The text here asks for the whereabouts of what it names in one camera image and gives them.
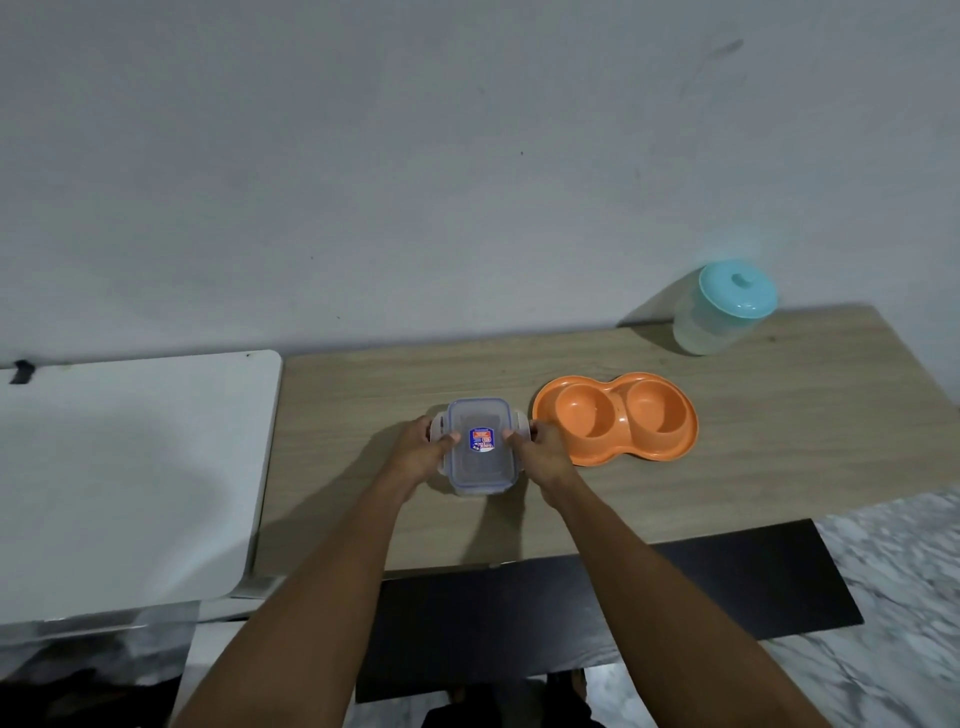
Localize person's right hand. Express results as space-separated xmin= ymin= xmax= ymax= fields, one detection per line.
xmin=502 ymin=420 xmax=583 ymax=512

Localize orange double pet bowl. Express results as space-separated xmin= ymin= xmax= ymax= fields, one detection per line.
xmin=531 ymin=371 xmax=700 ymax=468

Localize white folding table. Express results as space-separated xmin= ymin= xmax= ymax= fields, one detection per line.
xmin=0 ymin=348 xmax=285 ymax=628

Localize translucent plastic jar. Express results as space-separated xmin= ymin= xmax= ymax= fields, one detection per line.
xmin=672 ymin=276 xmax=754 ymax=357

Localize person's left hand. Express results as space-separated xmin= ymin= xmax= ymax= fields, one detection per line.
xmin=378 ymin=415 xmax=462 ymax=504

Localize person's right forearm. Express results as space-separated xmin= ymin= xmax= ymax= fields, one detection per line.
xmin=529 ymin=480 xmax=831 ymax=728

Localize black floor mat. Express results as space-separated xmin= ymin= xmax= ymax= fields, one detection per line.
xmin=354 ymin=518 xmax=866 ymax=705

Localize clear plastic food container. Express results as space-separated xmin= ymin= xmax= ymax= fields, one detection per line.
xmin=429 ymin=396 xmax=535 ymax=498

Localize person's left forearm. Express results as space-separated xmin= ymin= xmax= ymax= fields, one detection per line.
xmin=171 ymin=477 xmax=421 ymax=728

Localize teal jar lid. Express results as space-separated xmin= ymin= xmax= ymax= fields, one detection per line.
xmin=698 ymin=258 xmax=779 ymax=321

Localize person's black shorts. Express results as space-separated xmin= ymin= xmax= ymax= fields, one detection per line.
xmin=424 ymin=672 xmax=610 ymax=728

